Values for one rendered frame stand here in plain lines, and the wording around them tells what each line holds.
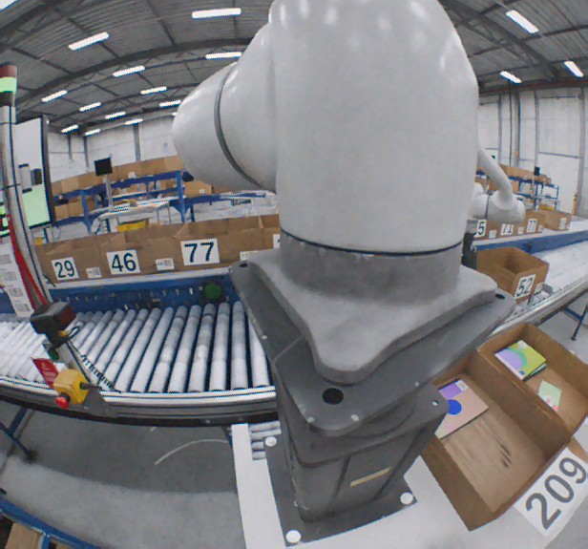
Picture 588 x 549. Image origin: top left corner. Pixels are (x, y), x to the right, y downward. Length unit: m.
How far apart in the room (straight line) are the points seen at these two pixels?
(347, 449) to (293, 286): 0.17
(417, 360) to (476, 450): 0.56
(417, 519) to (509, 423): 0.35
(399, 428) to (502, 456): 0.47
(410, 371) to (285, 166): 0.14
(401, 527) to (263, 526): 0.25
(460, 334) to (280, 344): 0.12
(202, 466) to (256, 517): 0.94
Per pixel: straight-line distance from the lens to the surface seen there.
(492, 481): 0.69
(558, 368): 1.04
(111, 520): 1.59
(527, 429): 0.79
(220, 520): 1.38
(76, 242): 1.75
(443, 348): 0.17
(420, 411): 0.30
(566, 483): 0.66
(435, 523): 0.62
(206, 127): 0.25
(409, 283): 0.15
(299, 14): 0.17
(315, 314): 0.15
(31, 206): 0.82
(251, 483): 0.60
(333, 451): 0.26
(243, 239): 1.08
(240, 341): 0.90
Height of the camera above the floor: 1.31
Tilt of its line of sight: 21 degrees down
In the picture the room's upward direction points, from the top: 2 degrees counter-clockwise
